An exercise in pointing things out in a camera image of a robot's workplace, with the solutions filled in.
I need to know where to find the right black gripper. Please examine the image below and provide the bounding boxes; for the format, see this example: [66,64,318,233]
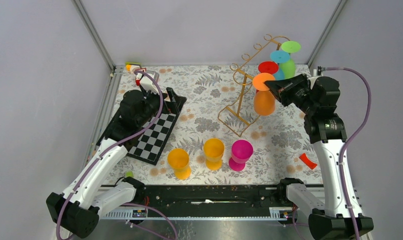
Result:
[264,73,318,115]

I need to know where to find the black white checkerboard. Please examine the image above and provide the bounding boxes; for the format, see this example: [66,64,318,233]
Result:
[95,107,180,166]

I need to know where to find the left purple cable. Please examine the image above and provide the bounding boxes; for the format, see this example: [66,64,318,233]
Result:
[55,70,179,240]

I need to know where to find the floral table mat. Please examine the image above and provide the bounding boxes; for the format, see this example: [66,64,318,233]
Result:
[105,65,323,185]

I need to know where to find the orange plastic wine glass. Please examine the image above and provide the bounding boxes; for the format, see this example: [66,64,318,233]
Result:
[252,72,276,116]

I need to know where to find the amber plastic wine glass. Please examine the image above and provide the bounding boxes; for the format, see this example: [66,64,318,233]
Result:
[203,138,225,171]

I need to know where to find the red toy block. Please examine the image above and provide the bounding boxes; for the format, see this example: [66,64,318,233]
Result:
[134,68,147,86]

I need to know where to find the red curved piece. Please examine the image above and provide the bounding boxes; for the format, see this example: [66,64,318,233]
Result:
[299,153,318,170]

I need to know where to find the magenta plastic wine glass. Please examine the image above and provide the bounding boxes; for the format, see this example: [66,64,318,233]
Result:
[228,139,254,172]

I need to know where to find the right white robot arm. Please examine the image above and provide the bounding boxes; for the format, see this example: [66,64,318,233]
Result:
[265,74,374,240]

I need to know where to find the small colourful toy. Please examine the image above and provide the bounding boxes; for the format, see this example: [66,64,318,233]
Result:
[125,61,142,72]

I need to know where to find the green plastic wine glass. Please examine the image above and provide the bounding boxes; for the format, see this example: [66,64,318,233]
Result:
[279,40,301,79]

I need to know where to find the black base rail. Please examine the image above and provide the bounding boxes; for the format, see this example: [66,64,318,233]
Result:
[98,184,310,218]

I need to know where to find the gold wire glass rack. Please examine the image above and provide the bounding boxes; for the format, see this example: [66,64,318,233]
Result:
[217,33,291,137]

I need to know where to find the blue plastic wine glass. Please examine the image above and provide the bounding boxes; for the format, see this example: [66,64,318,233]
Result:
[270,50,291,80]

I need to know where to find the red plastic wine glass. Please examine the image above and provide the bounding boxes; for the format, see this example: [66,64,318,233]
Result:
[253,61,279,93]

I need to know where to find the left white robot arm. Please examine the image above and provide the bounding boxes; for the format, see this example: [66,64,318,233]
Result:
[46,87,187,239]

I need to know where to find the yellow plastic wine glass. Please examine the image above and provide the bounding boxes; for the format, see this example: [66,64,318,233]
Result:
[167,148,191,180]

